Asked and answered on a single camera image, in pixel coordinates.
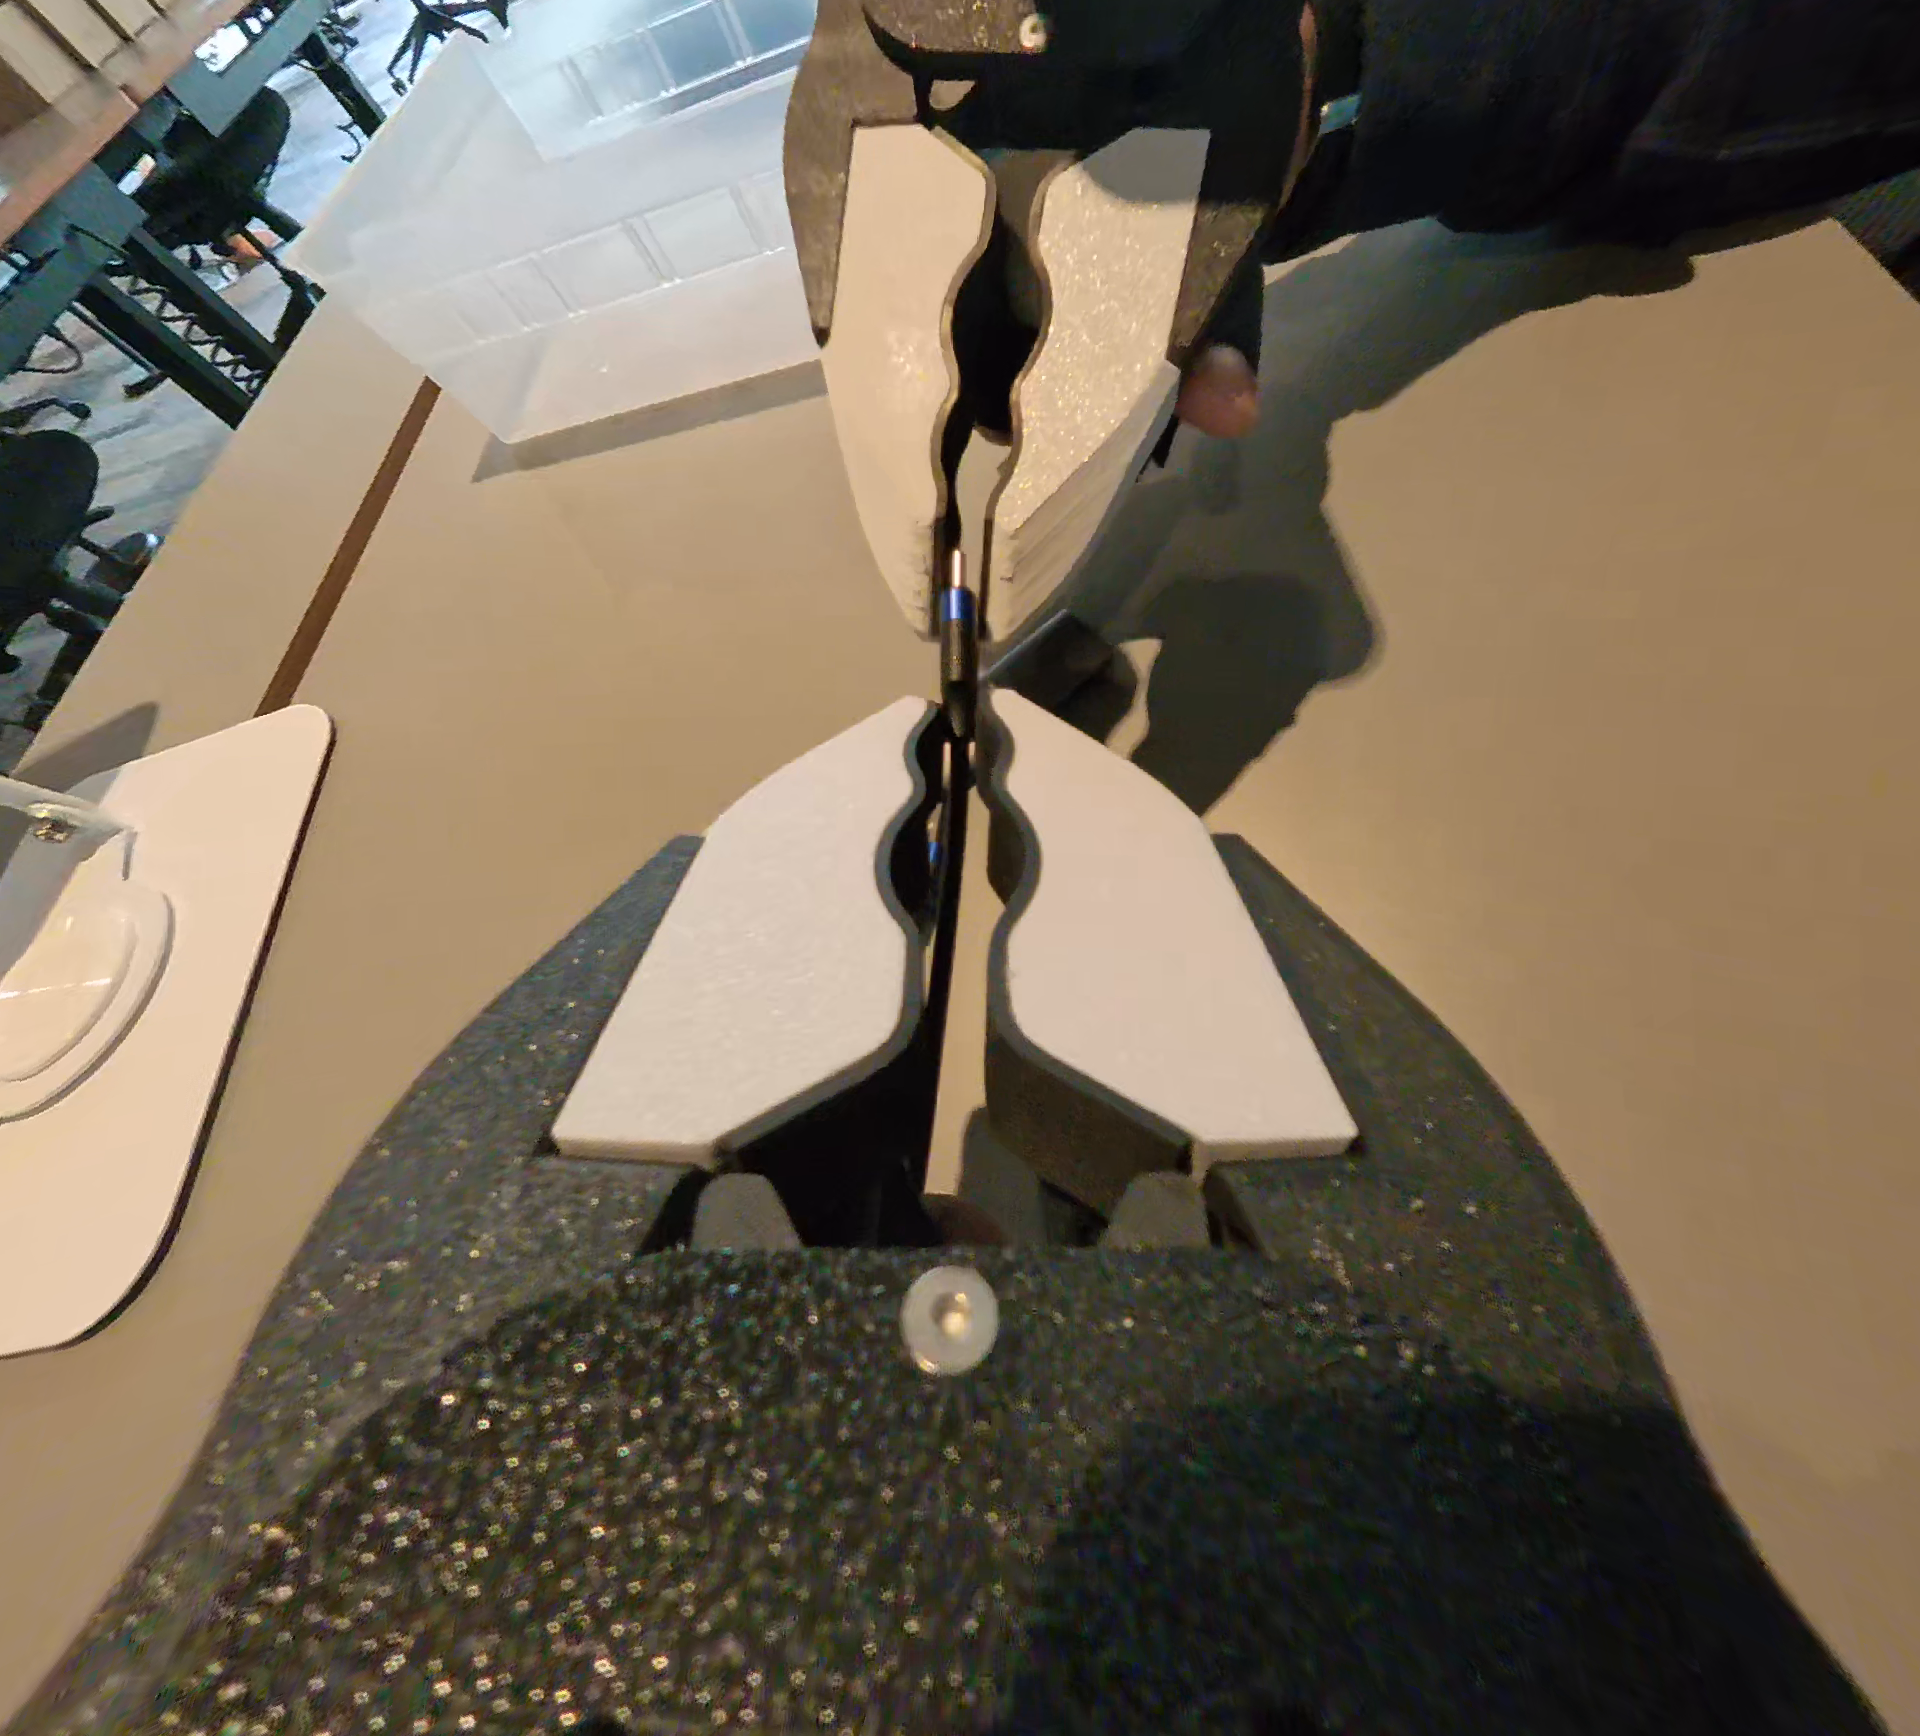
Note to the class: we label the black smartwatch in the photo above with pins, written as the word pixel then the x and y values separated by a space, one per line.
pixel 1320 11

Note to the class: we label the black office chair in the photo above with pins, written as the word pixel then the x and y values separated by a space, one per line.
pixel 209 177

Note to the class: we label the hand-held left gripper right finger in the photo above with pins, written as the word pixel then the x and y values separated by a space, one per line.
pixel 1154 972

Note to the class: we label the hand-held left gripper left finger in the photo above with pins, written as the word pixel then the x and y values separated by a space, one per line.
pixel 752 972

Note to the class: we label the person's right hand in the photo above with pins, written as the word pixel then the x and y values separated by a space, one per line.
pixel 1221 395

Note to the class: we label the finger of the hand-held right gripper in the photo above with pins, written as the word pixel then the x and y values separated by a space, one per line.
pixel 1110 329
pixel 893 329

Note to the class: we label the white stand with clear arms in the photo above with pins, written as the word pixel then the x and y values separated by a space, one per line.
pixel 152 1017

